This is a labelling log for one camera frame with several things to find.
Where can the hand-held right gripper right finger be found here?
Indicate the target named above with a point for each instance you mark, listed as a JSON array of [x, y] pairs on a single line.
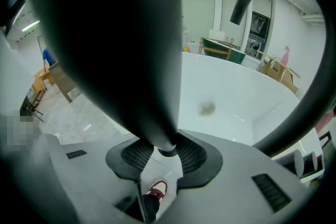
[[231, 191]]

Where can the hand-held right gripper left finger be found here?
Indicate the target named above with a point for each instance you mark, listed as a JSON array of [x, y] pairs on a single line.
[[86, 186]]

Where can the white bathtub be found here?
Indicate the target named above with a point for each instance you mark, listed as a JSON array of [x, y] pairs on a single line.
[[236, 86]]

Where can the person's black trouser leg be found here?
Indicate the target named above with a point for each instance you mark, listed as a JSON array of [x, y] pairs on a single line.
[[147, 208]]

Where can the black cylindrical faucet knob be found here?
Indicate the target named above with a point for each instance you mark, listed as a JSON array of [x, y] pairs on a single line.
[[311, 162], [292, 164]]

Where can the person's red and white shoe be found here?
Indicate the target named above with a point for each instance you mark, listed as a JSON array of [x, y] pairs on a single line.
[[158, 188]]

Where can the black curved faucet spout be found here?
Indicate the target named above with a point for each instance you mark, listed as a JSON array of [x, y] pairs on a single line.
[[288, 135]]

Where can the black metal chair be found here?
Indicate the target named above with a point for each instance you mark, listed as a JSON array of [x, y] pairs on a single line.
[[31, 107]]

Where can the grey cabinet panel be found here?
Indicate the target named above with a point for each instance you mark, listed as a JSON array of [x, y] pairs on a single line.
[[63, 81]]

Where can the wooden desk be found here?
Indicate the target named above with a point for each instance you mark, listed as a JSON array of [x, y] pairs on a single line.
[[42, 78]]

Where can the wooden crate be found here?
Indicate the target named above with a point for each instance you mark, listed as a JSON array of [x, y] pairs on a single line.
[[279, 72]]

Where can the pink flamingo figure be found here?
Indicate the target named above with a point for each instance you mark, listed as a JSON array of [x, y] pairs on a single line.
[[285, 56]]

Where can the yellow container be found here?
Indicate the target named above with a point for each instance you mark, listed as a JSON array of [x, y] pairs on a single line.
[[187, 48]]

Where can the white box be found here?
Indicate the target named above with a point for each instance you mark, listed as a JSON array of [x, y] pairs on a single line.
[[216, 34]]

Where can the long ceiling light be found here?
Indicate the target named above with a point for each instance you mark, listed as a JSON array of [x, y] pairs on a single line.
[[30, 25]]

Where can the green bathtub in wooden frame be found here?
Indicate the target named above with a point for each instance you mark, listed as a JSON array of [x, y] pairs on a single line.
[[223, 51]]

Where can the black framed wall screen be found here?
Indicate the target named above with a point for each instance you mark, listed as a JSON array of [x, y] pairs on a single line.
[[260, 25]]

